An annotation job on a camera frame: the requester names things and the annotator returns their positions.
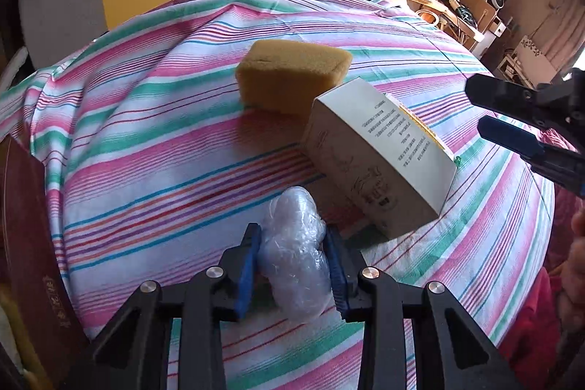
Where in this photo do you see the white round container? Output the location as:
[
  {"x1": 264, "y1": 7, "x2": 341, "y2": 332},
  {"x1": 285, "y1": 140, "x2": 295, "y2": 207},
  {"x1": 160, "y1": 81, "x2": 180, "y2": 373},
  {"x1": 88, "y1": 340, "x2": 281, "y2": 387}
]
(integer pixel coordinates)
[{"x1": 418, "y1": 8, "x2": 446, "y2": 25}]

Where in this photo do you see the clear plastic bag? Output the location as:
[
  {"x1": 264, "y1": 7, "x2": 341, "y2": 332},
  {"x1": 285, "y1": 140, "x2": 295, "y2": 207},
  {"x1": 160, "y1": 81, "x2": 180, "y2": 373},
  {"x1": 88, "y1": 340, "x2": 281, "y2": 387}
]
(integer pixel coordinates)
[{"x1": 258, "y1": 186, "x2": 332, "y2": 320}]

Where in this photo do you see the cream cardboard box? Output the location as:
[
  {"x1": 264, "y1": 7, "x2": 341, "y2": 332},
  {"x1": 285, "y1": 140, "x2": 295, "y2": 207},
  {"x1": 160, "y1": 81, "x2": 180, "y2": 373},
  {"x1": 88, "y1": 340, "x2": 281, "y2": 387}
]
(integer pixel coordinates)
[{"x1": 302, "y1": 78, "x2": 458, "y2": 241}]

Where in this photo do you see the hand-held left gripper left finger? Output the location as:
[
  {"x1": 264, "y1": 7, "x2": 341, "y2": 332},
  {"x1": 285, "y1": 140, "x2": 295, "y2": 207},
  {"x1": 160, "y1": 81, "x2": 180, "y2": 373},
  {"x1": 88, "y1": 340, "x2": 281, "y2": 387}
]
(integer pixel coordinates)
[{"x1": 91, "y1": 223, "x2": 263, "y2": 390}]

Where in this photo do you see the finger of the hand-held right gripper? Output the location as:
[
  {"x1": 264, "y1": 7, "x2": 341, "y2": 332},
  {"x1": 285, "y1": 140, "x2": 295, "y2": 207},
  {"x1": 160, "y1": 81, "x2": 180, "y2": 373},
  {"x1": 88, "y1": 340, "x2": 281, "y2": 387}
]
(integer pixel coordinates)
[
  {"x1": 465, "y1": 69, "x2": 585, "y2": 126},
  {"x1": 478, "y1": 117, "x2": 585, "y2": 196}
]

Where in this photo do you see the yellow sponge block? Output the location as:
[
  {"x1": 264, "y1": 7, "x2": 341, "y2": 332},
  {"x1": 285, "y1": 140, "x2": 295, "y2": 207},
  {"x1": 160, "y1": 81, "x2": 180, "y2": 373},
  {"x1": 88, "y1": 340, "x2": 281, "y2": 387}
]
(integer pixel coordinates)
[{"x1": 235, "y1": 40, "x2": 352, "y2": 117}]

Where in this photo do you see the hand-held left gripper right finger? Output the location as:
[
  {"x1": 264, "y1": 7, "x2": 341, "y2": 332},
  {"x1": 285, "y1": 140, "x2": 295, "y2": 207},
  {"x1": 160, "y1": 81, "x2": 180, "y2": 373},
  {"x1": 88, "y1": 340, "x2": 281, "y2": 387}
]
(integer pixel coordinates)
[{"x1": 324, "y1": 226, "x2": 503, "y2": 390}]

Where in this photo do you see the pink curtain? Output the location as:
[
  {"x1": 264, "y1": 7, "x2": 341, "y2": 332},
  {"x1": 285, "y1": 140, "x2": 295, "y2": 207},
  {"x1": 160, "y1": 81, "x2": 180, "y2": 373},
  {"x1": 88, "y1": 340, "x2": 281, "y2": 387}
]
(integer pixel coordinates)
[{"x1": 530, "y1": 0, "x2": 585, "y2": 71}]

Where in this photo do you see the striped bed sheet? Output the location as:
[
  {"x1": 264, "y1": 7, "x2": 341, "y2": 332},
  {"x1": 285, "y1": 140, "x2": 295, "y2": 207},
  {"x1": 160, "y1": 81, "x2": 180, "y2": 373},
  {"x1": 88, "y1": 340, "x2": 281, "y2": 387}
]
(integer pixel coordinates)
[{"x1": 0, "y1": 0, "x2": 556, "y2": 390}]

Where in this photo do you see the red blanket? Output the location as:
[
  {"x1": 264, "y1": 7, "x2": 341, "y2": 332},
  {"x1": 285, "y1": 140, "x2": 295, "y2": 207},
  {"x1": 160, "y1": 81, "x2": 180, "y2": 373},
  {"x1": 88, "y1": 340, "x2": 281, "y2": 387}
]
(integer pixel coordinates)
[{"x1": 498, "y1": 266, "x2": 585, "y2": 390}]

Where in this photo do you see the person's right forearm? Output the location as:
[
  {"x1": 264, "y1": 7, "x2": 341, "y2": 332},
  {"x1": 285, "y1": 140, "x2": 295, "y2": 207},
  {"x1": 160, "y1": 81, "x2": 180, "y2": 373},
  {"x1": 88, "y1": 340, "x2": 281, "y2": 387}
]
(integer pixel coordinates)
[{"x1": 560, "y1": 207, "x2": 585, "y2": 327}]

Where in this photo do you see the open cardboard box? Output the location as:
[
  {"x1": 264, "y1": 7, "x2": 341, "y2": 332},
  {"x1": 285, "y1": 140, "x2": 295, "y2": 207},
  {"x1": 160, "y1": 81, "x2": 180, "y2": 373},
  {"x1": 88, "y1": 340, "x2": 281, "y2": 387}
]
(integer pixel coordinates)
[{"x1": 457, "y1": 0, "x2": 499, "y2": 25}]

